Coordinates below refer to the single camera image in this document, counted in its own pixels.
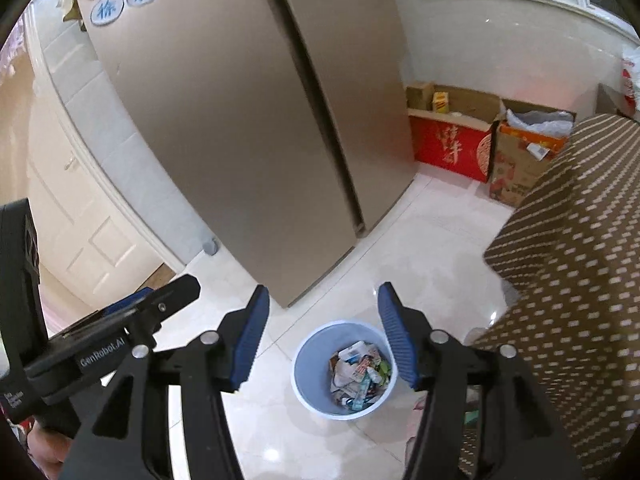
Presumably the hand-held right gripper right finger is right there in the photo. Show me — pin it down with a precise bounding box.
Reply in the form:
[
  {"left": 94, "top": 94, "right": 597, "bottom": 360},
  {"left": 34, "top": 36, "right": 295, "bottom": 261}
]
[{"left": 377, "top": 282, "right": 584, "bottom": 480}]

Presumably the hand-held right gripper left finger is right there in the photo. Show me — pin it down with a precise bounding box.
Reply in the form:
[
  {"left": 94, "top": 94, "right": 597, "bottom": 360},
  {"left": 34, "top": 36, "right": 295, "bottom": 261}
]
[{"left": 60, "top": 283, "right": 271, "bottom": 480}]

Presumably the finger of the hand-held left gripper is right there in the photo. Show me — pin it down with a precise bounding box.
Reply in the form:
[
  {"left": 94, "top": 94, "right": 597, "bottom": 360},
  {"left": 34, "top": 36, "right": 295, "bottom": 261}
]
[
  {"left": 101, "top": 287, "right": 154, "bottom": 314},
  {"left": 122, "top": 274, "right": 202, "bottom": 347}
]

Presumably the heap of wrappers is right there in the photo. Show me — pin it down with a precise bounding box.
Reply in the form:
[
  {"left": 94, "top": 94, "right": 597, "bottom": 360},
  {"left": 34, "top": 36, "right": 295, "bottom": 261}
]
[{"left": 327, "top": 340, "right": 394, "bottom": 409}]

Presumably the light blue trash bin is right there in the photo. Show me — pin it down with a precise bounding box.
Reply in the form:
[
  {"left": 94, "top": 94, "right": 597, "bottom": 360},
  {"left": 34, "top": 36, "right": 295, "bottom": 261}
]
[{"left": 292, "top": 320, "right": 400, "bottom": 419}]

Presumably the person's left hand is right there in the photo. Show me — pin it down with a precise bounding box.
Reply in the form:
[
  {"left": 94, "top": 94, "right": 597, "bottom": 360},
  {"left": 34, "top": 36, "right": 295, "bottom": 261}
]
[{"left": 24, "top": 429, "right": 77, "bottom": 480}]

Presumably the white panelled door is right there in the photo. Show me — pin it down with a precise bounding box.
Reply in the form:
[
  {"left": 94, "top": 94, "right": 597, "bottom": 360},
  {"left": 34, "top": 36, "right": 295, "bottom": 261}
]
[{"left": 22, "top": 2, "right": 186, "bottom": 312}]

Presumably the gold double-door refrigerator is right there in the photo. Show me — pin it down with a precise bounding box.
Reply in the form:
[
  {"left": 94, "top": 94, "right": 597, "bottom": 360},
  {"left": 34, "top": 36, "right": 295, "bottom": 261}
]
[{"left": 67, "top": 0, "right": 419, "bottom": 310}]

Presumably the brown polka-dot tablecloth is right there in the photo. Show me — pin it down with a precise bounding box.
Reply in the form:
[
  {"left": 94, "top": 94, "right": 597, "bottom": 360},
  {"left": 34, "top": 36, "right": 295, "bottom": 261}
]
[{"left": 457, "top": 112, "right": 640, "bottom": 480}]

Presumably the red cardboard box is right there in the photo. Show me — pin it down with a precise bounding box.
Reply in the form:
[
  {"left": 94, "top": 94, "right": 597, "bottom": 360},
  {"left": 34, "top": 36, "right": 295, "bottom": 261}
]
[{"left": 405, "top": 81, "right": 507, "bottom": 184}]

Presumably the brown printed cardboard box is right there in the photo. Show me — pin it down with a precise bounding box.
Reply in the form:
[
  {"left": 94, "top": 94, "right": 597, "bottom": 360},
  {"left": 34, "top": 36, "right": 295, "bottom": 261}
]
[{"left": 488, "top": 97, "right": 577, "bottom": 209}]

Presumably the grey plastic bag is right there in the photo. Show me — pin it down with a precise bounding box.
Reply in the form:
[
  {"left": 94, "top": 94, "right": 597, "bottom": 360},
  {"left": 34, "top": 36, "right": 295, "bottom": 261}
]
[{"left": 505, "top": 108, "right": 575, "bottom": 137}]

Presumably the white plastic bag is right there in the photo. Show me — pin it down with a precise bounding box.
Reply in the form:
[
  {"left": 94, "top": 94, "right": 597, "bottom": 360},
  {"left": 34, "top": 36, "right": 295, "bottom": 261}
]
[{"left": 620, "top": 45, "right": 640, "bottom": 112}]

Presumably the white window sill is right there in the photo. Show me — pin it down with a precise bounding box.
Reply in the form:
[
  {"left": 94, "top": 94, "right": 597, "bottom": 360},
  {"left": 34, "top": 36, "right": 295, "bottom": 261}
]
[{"left": 420, "top": 0, "right": 640, "bottom": 44}]

